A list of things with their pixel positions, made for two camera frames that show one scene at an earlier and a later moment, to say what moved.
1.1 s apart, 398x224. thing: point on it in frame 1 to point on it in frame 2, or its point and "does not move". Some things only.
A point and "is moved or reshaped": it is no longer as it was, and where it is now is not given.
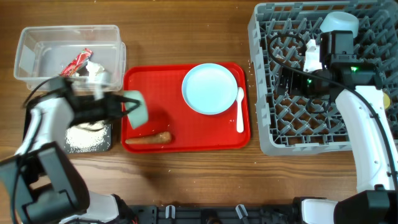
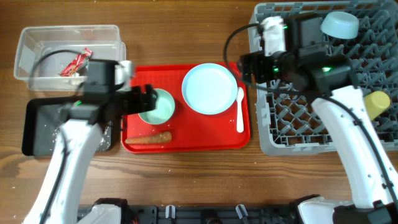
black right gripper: [293, 87] to [255, 60]
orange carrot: [163, 137] does not move
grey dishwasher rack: [280, 32] does not move
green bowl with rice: [138, 116] is moved or reshaped
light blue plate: [209, 89] does not move
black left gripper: [111, 101] to [140, 106]
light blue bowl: [340, 21] does not move
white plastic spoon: [240, 124] does not move
